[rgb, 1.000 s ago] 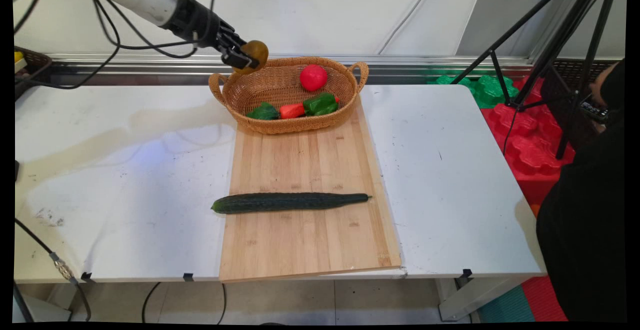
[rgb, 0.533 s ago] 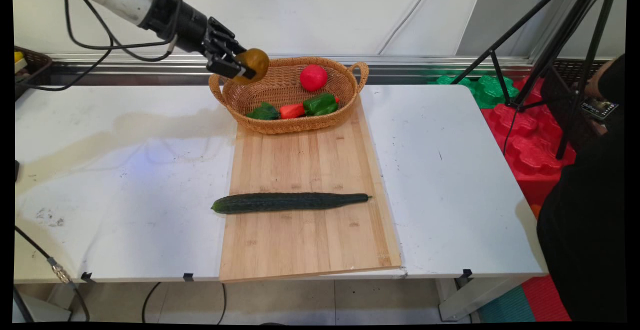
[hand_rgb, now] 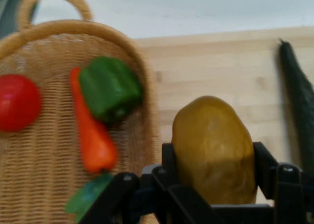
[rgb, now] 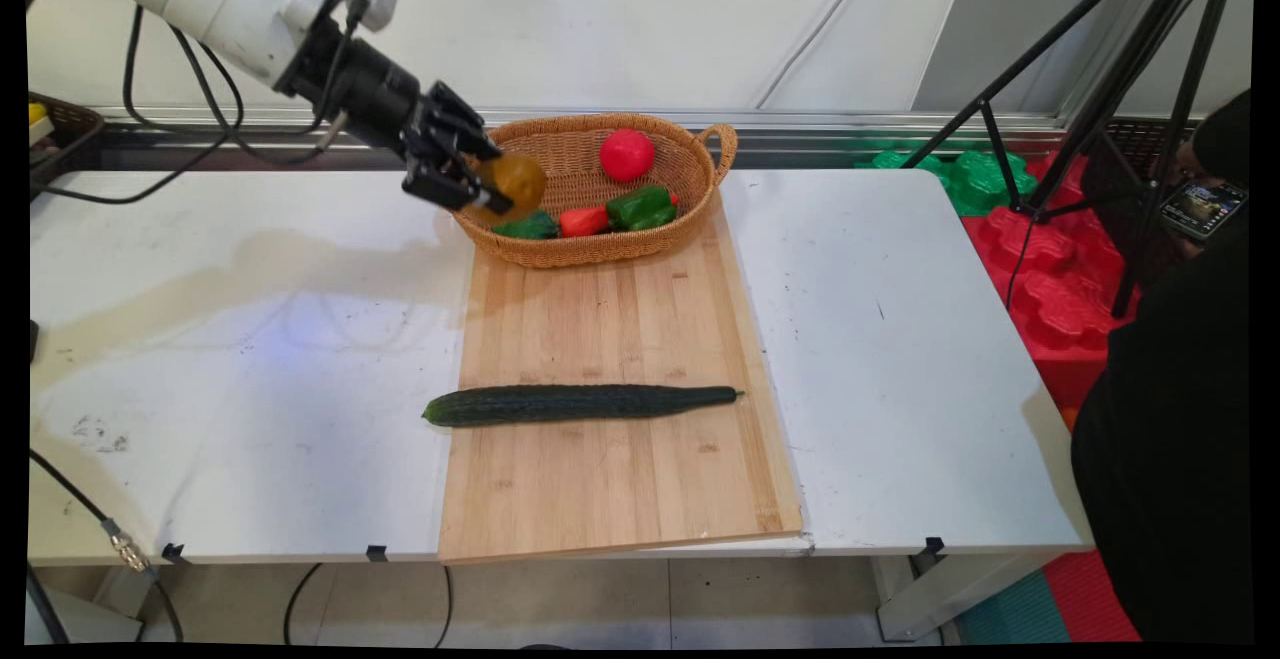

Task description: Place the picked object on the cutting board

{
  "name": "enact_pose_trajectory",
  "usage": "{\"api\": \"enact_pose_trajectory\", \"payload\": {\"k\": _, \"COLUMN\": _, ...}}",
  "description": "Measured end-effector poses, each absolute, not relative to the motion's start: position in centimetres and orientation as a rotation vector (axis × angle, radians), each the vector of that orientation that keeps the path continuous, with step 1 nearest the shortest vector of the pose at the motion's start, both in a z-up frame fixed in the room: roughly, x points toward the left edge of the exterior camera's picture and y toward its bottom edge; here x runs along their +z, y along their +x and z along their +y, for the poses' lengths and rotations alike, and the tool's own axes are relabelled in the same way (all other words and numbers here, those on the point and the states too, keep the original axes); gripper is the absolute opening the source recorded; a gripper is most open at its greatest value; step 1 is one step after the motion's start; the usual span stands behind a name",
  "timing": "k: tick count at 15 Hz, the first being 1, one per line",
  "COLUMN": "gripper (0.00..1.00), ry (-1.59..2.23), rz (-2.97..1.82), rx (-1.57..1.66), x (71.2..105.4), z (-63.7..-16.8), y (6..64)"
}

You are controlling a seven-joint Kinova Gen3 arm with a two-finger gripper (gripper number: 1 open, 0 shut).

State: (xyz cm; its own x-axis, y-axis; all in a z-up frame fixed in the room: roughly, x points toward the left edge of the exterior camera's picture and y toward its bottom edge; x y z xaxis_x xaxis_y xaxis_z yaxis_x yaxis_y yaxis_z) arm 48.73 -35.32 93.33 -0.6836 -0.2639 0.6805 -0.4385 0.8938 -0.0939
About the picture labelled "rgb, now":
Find bamboo cutting board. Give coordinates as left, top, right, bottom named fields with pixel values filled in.
left=437, top=201, right=804, bottom=565

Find person in black clothes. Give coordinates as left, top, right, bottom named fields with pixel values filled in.
left=1070, top=88, right=1252, bottom=646

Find black pole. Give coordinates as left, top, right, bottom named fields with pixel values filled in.
left=28, top=564, right=71, bottom=646

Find smartphone with lit screen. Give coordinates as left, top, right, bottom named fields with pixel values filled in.
left=1160, top=179, right=1249, bottom=242

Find dark green toy pepper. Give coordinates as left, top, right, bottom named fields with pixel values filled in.
left=490, top=211, right=559, bottom=241

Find white table leg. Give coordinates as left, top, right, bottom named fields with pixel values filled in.
left=870, top=549, right=1053, bottom=642

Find long dark green cucumber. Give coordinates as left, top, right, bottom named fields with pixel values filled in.
left=422, top=384, right=745, bottom=429

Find black cable with metal connector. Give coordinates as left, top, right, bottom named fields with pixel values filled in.
left=29, top=449, right=186, bottom=642

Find aluminium window rail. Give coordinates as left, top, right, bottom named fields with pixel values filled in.
left=100, top=107, right=1201, bottom=171

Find bright green toy pepper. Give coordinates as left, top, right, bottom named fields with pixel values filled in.
left=605, top=185, right=679, bottom=233

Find red foam blocks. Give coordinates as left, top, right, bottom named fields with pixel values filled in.
left=960, top=151, right=1151, bottom=416

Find red toy pepper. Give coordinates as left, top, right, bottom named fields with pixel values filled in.
left=557, top=196, right=681, bottom=239

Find red toy tomato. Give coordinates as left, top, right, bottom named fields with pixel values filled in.
left=599, top=128, right=657, bottom=184

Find black camera cable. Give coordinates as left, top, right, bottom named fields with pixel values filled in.
left=200, top=0, right=373, bottom=168

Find dark woven basket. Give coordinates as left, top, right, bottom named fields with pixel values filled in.
left=28, top=91, right=107, bottom=202

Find red foam floor mat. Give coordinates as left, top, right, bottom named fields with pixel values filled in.
left=1043, top=549, right=1143, bottom=645

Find green foam blocks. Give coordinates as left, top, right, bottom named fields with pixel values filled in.
left=855, top=143, right=1040, bottom=219

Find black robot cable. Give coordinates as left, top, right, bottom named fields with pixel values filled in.
left=28, top=0, right=246, bottom=206

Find black cable under table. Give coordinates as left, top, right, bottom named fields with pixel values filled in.
left=283, top=563, right=456, bottom=649

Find oval wicker basket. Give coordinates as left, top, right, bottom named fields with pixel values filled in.
left=450, top=113, right=739, bottom=270

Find brown toy potato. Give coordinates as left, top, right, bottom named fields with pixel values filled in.
left=461, top=153, right=550, bottom=229

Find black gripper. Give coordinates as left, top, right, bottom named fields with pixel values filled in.
left=275, top=21, right=515, bottom=218

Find black mesh crate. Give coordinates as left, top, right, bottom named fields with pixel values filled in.
left=1083, top=118, right=1201, bottom=260

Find teal foam floor mat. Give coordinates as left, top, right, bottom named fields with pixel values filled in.
left=955, top=569, right=1073, bottom=646

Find black camera tripod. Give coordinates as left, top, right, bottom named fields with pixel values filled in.
left=900, top=0, right=1242, bottom=321

